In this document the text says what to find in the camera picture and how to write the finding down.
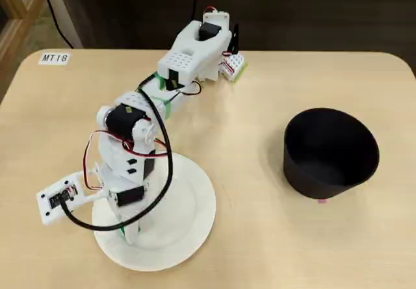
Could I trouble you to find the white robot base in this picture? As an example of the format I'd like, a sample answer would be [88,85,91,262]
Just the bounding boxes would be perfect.
[201,10,250,84]

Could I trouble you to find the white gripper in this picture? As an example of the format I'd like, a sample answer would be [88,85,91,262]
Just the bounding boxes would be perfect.
[95,132,156,246]

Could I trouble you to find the white MT18 label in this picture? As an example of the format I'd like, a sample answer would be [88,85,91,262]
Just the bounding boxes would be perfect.
[38,51,72,66]

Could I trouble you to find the white paper plate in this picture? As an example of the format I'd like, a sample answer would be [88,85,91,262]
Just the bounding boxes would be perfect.
[92,151,217,272]

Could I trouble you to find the black background cable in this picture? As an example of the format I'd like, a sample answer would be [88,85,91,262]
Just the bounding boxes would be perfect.
[36,0,76,49]

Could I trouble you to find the wooden shelf unit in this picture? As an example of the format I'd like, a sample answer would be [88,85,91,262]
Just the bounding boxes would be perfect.
[0,0,46,107]

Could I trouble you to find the red white servo wire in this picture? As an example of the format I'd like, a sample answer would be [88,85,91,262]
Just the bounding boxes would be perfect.
[175,81,202,97]
[83,129,137,192]

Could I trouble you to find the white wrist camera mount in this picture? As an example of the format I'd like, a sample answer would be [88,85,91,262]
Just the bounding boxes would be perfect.
[36,170,110,227]

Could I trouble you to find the grey furniture leg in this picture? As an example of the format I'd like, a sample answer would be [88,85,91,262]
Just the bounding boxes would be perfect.
[41,0,85,50]

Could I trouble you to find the thick black camera cable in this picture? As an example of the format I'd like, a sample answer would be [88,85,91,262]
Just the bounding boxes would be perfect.
[61,80,175,232]

